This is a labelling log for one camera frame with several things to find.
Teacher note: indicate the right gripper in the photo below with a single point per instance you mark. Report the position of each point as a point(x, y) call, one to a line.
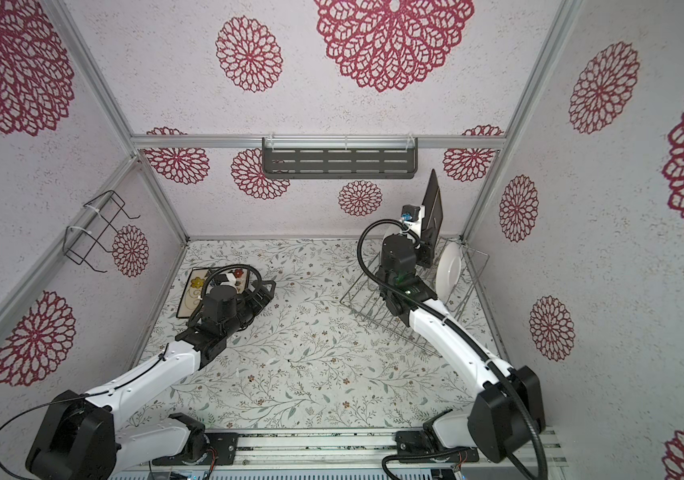
point(398, 241)

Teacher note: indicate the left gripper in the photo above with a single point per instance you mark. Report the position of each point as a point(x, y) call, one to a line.
point(258, 303)

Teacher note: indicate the black plate with gold rim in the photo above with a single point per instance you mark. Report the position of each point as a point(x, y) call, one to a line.
point(431, 221)

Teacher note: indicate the large black square plate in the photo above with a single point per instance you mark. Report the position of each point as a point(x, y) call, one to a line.
point(192, 293)

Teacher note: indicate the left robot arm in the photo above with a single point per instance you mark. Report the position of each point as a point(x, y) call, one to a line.
point(86, 436)

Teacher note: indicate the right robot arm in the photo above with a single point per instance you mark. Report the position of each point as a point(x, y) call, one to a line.
point(507, 409)

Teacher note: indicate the white round plate front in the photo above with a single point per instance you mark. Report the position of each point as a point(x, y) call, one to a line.
point(449, 271)

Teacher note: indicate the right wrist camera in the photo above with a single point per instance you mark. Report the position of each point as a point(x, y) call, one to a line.
point(411, 218)

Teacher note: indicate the wire dish rack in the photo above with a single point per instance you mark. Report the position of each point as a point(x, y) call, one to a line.
point(407, 305)

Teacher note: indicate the grey wall shelf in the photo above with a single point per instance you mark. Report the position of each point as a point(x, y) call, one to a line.
point(343, 159)

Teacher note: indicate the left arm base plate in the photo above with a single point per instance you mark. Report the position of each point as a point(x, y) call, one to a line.
point(218, 448)

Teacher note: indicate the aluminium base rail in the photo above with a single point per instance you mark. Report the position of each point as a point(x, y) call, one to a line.
point(316, 449)

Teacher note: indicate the black wire wall basket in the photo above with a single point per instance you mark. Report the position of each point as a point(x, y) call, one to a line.
point(80, 241)

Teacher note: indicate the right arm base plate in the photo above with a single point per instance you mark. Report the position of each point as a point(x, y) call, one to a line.
point(419, 447)

